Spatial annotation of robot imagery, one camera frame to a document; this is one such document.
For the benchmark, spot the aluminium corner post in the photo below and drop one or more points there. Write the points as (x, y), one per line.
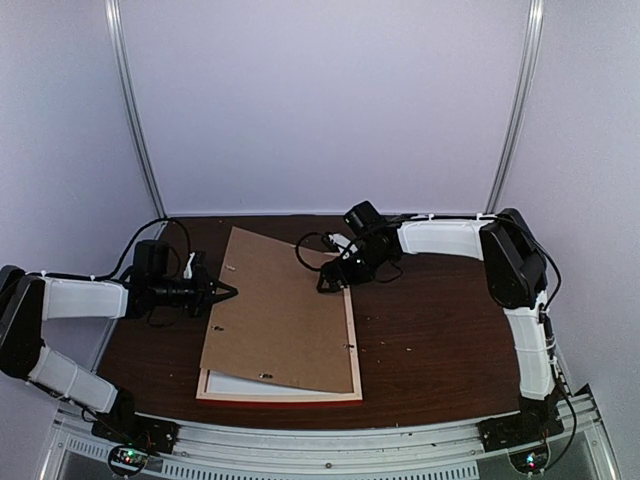
(116, 31)
(528, 64)

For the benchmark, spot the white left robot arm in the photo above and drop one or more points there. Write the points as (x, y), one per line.
(30, 299)

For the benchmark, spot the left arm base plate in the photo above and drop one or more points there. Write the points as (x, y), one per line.
(152, 435)

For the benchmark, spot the pink wooden picture frame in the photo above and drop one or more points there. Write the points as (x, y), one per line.
(304, 340)

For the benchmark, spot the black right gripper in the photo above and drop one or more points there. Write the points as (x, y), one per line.
(334, 278)

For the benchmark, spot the red landscape photo print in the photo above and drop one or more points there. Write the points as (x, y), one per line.
(218, 383)

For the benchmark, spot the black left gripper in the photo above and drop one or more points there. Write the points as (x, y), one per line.
(203, 288)

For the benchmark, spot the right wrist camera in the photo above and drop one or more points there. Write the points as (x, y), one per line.
(338, 243)

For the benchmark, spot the brown backing board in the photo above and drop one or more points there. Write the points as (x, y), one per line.
(255, 264)

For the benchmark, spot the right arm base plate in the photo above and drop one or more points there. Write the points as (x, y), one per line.
(506, 432)

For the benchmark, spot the right aluminium corner post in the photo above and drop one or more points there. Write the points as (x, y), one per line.
(528, 64)

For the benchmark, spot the aluminium front rail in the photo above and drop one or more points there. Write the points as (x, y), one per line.
(452, 450)

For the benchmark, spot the left aluminium corner post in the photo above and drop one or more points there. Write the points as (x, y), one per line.
(116, 31)

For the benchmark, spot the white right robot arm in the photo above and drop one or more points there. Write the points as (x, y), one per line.
(515, 267)

